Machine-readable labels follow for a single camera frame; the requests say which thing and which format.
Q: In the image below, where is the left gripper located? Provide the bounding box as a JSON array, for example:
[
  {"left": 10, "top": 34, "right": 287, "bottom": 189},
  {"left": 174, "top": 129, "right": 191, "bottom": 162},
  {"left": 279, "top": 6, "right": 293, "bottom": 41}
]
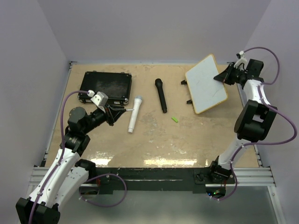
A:
[{"left": 83, "top": 102, "right": 126, "bottom": 134}]

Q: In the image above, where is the yellow framed whiteboard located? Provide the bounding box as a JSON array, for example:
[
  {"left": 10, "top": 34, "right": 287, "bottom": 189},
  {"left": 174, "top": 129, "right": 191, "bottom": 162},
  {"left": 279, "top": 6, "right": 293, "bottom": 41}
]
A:
[{"left": 181, "top": 54, "right": 228, "bottom": 114}]

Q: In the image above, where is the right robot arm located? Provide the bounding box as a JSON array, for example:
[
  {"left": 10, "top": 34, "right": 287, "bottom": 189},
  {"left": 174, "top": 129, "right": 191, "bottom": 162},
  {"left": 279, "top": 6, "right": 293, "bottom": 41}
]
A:
[{"left": 208, "top": 59, "right": 276, "bottom": 183}]

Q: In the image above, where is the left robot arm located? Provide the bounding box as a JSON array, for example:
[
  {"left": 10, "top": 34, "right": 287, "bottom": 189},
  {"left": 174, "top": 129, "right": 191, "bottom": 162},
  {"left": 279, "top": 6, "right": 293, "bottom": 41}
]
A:
[{"left": 16, "top": 105, "right": 126, "bottom": 224}]

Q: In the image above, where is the black case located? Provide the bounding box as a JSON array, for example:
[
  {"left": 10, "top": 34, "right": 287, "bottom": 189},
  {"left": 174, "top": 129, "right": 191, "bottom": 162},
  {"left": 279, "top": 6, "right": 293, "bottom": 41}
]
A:
[{"left": 79, "top": 71, "right": 132, "bottom": 105}]

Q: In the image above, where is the white microphone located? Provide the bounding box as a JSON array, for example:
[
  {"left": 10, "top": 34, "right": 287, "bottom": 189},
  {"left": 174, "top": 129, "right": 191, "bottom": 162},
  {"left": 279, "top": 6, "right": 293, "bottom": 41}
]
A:
[{"left": 128, "top": 96, "right": 142, "bottom": 133}]

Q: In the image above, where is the black microphone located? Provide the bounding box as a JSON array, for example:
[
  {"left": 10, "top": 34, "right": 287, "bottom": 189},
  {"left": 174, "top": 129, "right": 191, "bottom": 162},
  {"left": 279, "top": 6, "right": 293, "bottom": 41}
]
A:
[{"left": 155, "top": 78, "right": 167, "bottom": 113}]

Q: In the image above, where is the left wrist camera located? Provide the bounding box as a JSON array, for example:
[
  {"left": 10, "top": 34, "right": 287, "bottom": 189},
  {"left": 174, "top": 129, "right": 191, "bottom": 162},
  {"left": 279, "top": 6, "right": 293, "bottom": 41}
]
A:
[{"left": 91, "top": 91, "right": 108, "bottom": 110}]

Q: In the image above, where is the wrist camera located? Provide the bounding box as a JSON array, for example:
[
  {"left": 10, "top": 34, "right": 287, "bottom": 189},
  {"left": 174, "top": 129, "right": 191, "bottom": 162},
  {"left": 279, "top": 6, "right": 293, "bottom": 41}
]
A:
[
  {"left": 234, "top": 51, "right": 247, "bottom": 68},
  {"left": 91, "top": 91, "right": 108, "bottom": 110}
]

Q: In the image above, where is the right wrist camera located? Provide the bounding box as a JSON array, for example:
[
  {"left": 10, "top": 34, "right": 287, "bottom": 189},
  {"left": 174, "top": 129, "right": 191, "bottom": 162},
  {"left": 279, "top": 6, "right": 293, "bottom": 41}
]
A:
[{"left": 234, "top": 51, "right": 247, "bottom": 68}]

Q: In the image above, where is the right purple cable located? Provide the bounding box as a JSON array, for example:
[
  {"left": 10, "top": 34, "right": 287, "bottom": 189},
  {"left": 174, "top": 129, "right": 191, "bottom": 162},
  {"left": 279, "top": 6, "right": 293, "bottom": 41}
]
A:
[{"left": 210, "top": 46, "right": 299, "bottom": 201}]

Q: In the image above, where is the purple cable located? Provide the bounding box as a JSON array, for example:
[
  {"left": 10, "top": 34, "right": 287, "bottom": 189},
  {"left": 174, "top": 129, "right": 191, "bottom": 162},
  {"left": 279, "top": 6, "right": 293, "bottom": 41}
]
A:
[
  {"left": 28, "top": 90, "right": 128, "bottom": 224},
  {"left": 210, "top": 46, "right": 299, "bottom": 201}
]

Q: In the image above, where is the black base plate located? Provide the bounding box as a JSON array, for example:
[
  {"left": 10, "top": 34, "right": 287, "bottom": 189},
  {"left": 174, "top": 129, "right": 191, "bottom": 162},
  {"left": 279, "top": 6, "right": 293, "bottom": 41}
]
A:
[{"left": 88, "top": 167, "right": 235, "bottom": 195}]

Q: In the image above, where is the aluminium table frame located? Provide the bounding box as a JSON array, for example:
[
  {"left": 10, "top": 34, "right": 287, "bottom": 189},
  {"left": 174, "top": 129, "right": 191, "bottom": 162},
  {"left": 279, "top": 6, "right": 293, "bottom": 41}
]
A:
[{"left": 18, "top": 61, "right": 288, "bottom": 224}]

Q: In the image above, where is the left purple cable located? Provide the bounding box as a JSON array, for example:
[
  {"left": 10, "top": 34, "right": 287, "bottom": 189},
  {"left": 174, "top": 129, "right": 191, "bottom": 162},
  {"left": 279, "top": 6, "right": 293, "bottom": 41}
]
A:
[{"left": 28, "top": 90, "right": 128, "bottom": 224}]

